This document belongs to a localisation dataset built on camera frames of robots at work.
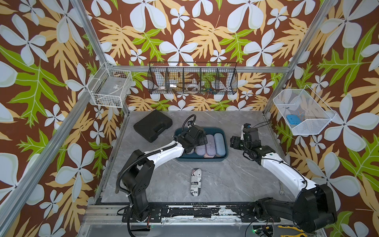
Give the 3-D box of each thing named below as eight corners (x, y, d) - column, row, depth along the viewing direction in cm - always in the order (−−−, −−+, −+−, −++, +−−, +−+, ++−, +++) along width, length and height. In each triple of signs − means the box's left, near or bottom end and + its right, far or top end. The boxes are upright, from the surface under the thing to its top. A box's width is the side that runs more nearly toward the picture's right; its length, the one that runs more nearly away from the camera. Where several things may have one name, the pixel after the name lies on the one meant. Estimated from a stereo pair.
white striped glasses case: (190, 196, 81) (190, 195, 79) (190, 170, 91) (190, 168, 88) (202, 196, 81) (202, 195, 79) (201, 170, 91) (201, 168, 89)
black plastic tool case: (133, 129, 110) (131, 125, 107) (155, 112, 122) (154, 108, 118) (150, 143, 103) (149, 139, 99) (172, 123, 114) (172, 119, 110)
